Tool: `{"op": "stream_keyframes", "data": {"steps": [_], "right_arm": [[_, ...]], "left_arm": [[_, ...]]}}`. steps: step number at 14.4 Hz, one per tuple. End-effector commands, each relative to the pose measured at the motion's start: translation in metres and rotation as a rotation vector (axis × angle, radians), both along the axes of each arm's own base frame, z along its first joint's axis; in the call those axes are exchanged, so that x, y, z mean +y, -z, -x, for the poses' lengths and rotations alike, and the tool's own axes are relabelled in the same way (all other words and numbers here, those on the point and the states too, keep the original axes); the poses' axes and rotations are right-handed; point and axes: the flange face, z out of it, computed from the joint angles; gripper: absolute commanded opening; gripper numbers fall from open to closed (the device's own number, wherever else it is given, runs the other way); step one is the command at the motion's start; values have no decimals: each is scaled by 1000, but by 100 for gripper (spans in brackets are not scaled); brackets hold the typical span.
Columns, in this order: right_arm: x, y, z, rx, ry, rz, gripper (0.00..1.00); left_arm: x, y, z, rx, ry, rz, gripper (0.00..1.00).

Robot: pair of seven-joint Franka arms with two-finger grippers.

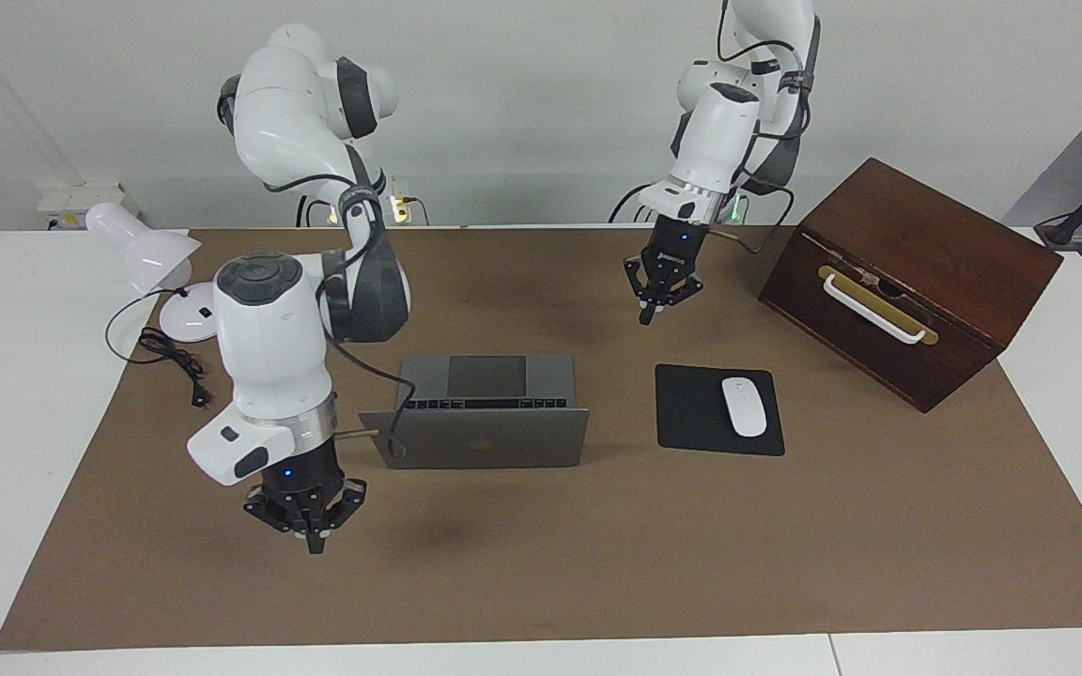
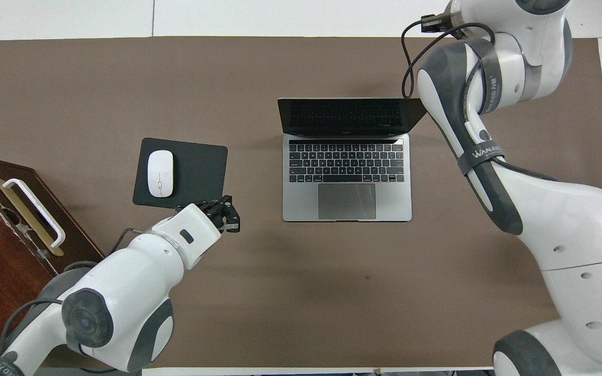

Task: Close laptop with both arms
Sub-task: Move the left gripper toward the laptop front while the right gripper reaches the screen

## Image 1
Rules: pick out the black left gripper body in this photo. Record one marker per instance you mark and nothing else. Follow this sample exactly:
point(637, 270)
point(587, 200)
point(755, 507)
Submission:
point(677, 249)

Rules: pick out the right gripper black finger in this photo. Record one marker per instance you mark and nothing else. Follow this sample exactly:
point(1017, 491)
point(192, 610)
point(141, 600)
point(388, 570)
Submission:
point(273, 514)
point(346, 502)

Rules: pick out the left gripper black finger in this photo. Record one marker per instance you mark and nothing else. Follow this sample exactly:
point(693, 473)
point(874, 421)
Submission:
point(640, 282)
point(685, 289)

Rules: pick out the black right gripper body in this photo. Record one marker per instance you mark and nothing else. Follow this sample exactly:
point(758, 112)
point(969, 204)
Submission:
point(301, 479)

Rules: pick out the grey laptop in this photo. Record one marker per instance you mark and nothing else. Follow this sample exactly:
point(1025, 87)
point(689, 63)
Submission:
point(503, 437)

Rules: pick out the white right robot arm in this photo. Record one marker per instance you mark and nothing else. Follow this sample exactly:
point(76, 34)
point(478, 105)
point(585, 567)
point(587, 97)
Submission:
point(273, 347)

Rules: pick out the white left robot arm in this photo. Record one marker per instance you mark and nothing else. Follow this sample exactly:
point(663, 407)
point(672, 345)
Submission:
point(724, 131)

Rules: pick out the black mouse pad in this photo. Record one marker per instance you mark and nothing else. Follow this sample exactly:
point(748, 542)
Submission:
point(691, 413)

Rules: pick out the white computer mouse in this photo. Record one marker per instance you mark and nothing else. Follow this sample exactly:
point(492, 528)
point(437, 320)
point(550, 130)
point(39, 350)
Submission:
point(744, 407)

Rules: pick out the dark wooden box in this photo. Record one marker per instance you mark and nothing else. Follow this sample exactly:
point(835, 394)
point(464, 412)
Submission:
point(926, 225)

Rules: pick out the brown table mat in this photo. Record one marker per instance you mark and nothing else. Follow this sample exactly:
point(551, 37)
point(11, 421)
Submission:
point(597, 563)

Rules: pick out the white desk lamp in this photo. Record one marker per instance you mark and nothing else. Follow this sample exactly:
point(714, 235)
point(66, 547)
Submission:
point(142, 244)

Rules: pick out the white power strip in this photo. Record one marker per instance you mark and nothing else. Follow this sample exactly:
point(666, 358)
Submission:
point(81, 202)

